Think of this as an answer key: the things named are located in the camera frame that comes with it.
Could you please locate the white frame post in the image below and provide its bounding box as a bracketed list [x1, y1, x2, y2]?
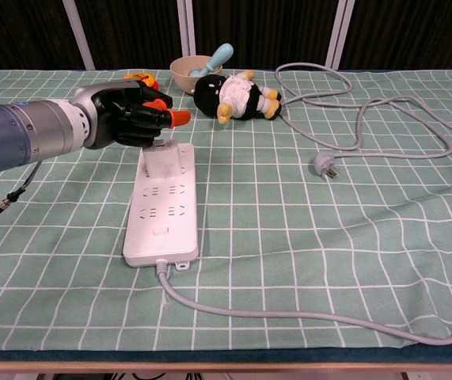
[62, 0, 96, 70]
[177, 0, 195, 57]
[324, 0, 356, 68]

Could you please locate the grey three-pin plug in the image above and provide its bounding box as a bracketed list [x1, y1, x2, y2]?
[314, 152, 340, 180]

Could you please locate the yellow tape measure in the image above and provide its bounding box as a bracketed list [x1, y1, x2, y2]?
[124, 72, 160, 91]

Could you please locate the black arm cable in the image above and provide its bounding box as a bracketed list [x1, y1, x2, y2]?
[0, 160, 43, 218]

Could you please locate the light blue spoon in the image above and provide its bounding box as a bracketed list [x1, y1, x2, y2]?
[188, 42, 235, 78]

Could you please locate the beige bowl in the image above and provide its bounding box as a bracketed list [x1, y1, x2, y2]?
[169, 55, 224, 95]

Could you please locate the white charger adapter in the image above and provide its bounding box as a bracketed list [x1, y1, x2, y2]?
[142, 138, 180, 180]

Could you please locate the grey power cable with plug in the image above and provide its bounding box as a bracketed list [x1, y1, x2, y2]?
[154, 62, 452, 346]

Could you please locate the black penguin plush toy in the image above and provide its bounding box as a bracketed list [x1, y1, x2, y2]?
[192, 70, 283, 126]

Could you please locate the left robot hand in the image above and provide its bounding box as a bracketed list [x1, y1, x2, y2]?
[70, 78, 192, 150]

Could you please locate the white power strip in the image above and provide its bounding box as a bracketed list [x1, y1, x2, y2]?
[122, 142, 199, 272]

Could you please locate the green checked tablecloth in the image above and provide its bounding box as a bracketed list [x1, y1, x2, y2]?
[0, 67, 452, 362]

